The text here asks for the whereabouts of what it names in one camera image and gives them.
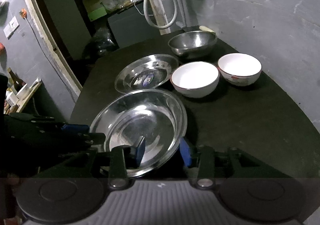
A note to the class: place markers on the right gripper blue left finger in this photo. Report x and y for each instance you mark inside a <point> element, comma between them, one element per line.
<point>133,155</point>

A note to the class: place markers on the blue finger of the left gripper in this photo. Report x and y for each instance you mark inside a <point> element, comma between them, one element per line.
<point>75,128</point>

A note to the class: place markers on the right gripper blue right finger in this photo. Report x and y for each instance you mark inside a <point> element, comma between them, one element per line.
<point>196,156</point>

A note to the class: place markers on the large steel plate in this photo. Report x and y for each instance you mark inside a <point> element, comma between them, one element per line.
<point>155,115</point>

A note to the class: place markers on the white ceramic bowl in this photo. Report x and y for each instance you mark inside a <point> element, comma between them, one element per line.
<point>195,79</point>
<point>239,69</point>

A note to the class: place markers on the steel plate with sticker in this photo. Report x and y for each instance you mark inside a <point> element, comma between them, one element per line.
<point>145,73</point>

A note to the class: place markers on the deep steel bowl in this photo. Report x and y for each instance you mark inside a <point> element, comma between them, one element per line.
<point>193,44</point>

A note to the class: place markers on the wooden side shelf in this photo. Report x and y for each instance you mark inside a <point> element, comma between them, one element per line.
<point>21,104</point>

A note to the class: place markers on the brown glass bottle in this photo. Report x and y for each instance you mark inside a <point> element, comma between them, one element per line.
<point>18,83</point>

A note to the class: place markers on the black garbage bag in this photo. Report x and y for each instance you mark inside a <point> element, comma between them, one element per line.
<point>99,45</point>

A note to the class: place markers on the red plastic bag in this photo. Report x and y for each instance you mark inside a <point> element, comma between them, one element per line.
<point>2,48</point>

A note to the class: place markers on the green box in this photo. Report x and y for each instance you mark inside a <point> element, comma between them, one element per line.
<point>97,13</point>

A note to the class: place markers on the dark cabinet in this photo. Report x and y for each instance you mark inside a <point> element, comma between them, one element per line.
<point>130,27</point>

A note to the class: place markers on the cleaver knife steel blade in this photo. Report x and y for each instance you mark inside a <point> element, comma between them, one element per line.
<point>185,28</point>

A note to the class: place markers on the cream rolled cloth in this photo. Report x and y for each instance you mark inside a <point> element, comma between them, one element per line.
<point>207,29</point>

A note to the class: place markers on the white wall switch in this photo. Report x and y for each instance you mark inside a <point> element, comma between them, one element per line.
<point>11,27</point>

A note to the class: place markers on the orange wall plug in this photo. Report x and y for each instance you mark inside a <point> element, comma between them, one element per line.
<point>23,13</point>

